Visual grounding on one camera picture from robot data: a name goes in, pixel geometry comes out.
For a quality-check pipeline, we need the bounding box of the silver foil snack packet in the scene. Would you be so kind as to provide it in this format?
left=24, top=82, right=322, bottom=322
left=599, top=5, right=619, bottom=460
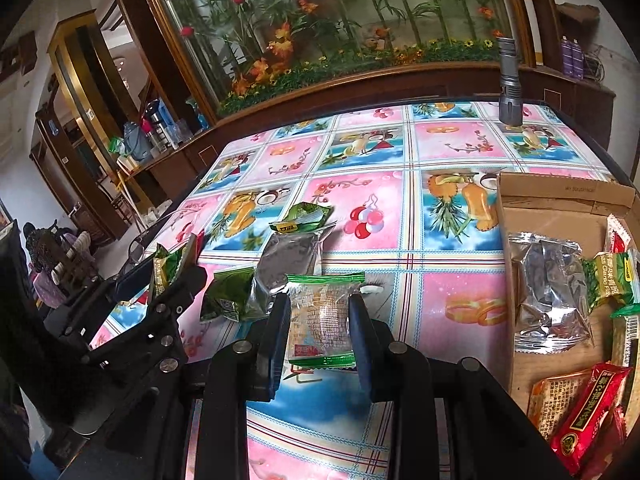
left=245, top=230, right=328, bottom=318

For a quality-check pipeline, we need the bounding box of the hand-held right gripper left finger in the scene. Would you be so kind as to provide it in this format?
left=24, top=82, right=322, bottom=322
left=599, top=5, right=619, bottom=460
left=182, top=292, right=293, bottom=480

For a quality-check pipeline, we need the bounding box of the glass case with artificial plants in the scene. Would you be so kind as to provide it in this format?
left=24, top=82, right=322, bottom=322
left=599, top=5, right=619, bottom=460
left=132, top=0, right=538, bottom=118

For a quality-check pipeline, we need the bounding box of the dark green snack packet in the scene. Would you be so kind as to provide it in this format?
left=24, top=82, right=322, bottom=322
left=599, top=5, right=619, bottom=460
left=199, top=266, right=261, bottom=323

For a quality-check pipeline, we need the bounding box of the grey metal flashlight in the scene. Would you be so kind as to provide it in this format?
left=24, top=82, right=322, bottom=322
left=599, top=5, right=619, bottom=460
left=495, top=36, right=525, bottom=126

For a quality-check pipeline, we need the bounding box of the light green snack packet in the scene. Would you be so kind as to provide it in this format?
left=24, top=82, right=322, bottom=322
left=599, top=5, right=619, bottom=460
left=269, top=201, right=337, bottom=235

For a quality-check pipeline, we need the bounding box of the dark thermos flask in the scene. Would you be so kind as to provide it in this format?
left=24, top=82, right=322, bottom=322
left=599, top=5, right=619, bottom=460
left=145, top=101, right=169, bottom=153

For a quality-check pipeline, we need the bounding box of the green pea snack packet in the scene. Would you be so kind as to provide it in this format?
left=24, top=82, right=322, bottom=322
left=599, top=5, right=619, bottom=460
left=582, top=250, right=640, bottom=311

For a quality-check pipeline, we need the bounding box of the red and white snack packet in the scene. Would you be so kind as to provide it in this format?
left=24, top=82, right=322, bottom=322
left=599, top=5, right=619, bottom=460
left=605, top=215, right=635, bottom=256

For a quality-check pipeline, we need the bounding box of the cardboard box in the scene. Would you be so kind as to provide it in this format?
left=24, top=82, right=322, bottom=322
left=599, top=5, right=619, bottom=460
left=495, top=171, right=640, bottom=461

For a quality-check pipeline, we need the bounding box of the coiled cable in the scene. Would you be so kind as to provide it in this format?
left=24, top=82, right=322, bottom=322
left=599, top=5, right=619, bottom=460
left=584, top=50, right=608, bottom=83

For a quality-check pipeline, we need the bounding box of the long orange cracker packet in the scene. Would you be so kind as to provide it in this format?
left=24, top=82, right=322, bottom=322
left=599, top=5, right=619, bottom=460
left=527, top=367, right=601, bottom=441

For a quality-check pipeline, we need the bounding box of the crumpled silver foil packet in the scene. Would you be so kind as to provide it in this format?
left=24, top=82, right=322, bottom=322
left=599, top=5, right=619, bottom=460
left=509, top=232, right=596, bottom=358

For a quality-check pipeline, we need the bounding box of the green and yellow snack packet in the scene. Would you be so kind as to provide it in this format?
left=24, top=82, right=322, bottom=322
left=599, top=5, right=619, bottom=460
left=151, top=241, right=201, bottom=302

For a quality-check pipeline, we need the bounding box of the printed fruit tablecloth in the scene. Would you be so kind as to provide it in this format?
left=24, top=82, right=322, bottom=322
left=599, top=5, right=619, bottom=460
left=90, top=100, right=626, bottom=480

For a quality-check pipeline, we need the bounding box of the clear green-edged rice cracker packet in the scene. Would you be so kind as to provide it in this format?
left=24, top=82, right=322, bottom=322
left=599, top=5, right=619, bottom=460
left=285, top=272, right=368, bottom=371

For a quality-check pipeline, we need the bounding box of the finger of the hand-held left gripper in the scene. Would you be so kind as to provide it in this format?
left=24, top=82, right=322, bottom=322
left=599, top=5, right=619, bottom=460
left=111, top=258, right=158, bottom=295
left=147, top=234, right=209, bottom=313

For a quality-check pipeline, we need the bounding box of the long biscuit roll packet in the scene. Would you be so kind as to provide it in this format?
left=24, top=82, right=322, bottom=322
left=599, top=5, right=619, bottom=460
left=609, top=304, right=640, bottom=367

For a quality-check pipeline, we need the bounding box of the blue-grey kettle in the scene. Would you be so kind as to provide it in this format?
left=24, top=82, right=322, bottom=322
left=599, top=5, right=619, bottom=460
left=122, top=121, right=151, bottom=161

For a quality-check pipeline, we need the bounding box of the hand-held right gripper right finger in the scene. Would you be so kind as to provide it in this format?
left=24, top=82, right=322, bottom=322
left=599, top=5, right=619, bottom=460
left=347, top=294, right=571, bottom=480

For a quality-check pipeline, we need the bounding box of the blue spray bottle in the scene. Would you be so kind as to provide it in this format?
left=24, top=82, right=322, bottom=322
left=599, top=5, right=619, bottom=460
left=187, top=97, right=211, bottom=131

